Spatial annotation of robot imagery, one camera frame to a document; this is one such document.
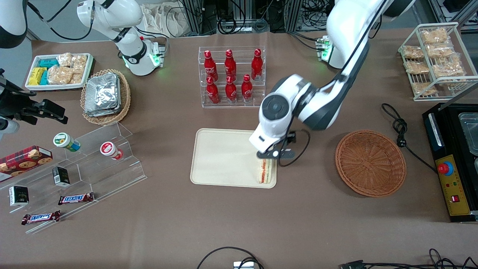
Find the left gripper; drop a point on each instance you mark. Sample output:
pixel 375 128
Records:
pixel 292 138

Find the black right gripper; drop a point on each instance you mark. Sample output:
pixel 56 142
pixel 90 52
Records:
pixel 14 103

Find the triangular sandwich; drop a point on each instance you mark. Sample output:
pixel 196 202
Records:
pixel 266 172

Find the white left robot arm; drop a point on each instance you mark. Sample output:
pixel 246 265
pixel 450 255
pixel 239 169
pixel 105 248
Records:
pixel 328 93

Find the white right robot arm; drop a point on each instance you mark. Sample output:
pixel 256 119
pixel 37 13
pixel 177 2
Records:
pixel 127 26

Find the white rectangular snack tray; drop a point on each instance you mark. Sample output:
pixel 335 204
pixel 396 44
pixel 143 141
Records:
pixel 33 86

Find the beige plastic tray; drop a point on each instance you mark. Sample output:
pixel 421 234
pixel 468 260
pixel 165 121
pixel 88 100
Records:
pixel 224 158

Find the light oval wicker basket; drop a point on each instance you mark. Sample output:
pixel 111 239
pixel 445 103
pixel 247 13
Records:
pixel 125 97

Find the brown round wicker basket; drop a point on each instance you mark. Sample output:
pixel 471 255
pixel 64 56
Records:
pixel 369 162

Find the green lid snack cup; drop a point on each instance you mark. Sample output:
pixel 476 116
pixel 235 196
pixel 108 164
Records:
pixel 65 141

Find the teal snack pack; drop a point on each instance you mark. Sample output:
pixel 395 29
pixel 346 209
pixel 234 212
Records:
pixel 48 63
pixel 44 78

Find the clear bag of rice crackers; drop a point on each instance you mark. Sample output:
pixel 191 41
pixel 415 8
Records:
pixel 79 63
pixel 77 78
pixel 59 75
pixel 64 59

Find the yellow snack pack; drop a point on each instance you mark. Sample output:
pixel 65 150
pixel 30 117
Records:
pixel 36 76

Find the stack of silver foil packs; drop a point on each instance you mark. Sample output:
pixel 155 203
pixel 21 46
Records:
pixel 102 95

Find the red tartan cookie box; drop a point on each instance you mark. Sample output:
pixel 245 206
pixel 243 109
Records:
pixel 22 161

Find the clear acrylic bottle rack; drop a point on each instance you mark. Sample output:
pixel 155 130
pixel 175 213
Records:
pixel 239 104

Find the small black carton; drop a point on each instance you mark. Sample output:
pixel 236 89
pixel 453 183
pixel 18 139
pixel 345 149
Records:
pixel 18 196
pixel 61 176

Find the red lid snack cup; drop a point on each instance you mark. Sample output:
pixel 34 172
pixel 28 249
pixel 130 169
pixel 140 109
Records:
pixel 109 149

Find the red cola bottle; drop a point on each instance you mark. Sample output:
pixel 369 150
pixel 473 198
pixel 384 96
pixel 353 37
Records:
pixel 230 92
pixel 247 90
pixel 230 67
pixel 210 67
pixel 257 66
pixel 212 93

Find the clear acrylic stepped shelf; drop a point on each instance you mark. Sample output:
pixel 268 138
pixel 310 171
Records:
pixel 97 175

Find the Snickers chocolate bar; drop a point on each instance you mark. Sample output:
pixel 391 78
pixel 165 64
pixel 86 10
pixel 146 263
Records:
pixel 75 198
pixel 40 218

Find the small silver device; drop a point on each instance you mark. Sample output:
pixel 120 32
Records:
pixel 243 265

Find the beige cloth bag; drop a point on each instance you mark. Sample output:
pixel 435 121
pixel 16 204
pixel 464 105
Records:
pixel 164 20

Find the clear bag of fried snacks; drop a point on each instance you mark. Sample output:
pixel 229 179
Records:
pixel 440 50
pixel 417 67
pixel 448 68
pixel 434 36
pixel 422 88
pixel 412 52

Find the yellow emergency stop box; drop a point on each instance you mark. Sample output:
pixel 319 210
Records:
pixel 452 186

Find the black countertop appliance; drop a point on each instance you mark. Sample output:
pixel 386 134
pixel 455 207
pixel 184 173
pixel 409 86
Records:
pixel 466 168

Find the clear plastic container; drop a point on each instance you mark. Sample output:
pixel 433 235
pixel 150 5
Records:
pixel 469 132

